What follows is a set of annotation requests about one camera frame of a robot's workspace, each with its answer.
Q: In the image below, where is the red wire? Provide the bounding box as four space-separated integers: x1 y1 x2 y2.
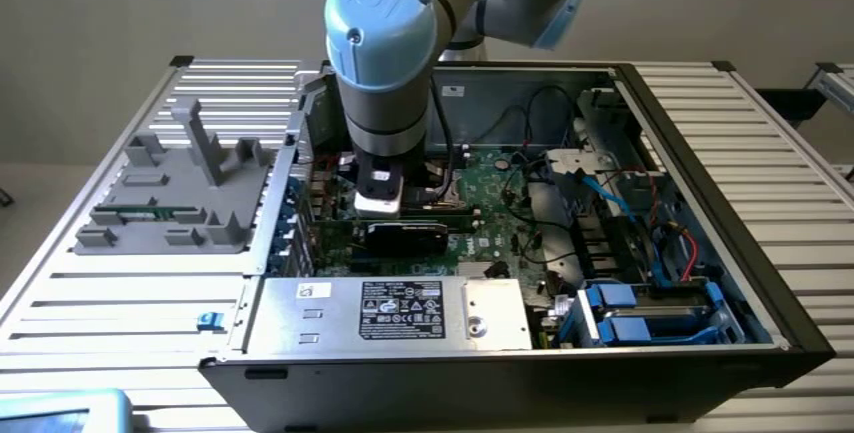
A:
669 221 703 285

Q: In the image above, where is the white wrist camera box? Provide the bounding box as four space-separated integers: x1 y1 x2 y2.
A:
352 165 405 220

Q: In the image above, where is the CPU socket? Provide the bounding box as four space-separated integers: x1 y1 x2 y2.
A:
425 156 469 205

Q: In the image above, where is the installed RAM stick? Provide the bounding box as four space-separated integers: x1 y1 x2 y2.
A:
399 204 483 227

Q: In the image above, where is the silver drive cage bracket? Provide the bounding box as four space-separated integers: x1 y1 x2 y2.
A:
544 147 620 182

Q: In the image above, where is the blue flat wire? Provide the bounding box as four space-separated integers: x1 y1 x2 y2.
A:
577 172 636 220

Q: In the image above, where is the disk drive blue caddy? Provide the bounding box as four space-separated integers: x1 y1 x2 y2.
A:
576 279 744 349

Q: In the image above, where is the black chair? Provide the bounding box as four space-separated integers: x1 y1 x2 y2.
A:
755 86 823 130

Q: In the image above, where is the black graphics card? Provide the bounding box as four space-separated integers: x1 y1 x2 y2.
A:
363 221 451 257

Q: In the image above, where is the light blue tablet device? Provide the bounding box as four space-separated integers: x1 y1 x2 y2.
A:
0 387 136 433

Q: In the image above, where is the green motherboard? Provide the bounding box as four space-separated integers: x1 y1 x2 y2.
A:
306 145 581 279

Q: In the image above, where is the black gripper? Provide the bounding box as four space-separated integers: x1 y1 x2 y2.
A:
336 149 443 215

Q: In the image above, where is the silver power supply unit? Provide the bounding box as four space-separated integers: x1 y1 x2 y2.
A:
240 276 533 355

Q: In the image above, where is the black open PC case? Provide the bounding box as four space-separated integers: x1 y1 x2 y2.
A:
197 59 839 433

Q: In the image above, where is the black thin wire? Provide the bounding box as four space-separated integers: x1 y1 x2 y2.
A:
476 83 576 150

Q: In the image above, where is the metal slat side table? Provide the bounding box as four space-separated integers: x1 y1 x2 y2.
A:
808 61 854 100

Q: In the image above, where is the silver heat sink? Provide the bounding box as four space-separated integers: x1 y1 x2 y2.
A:
457 261 512 280

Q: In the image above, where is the green RAM stick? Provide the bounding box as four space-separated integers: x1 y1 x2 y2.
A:
92 207 201 220

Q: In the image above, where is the grey parts rack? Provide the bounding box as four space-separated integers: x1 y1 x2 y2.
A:
70 98 276 256

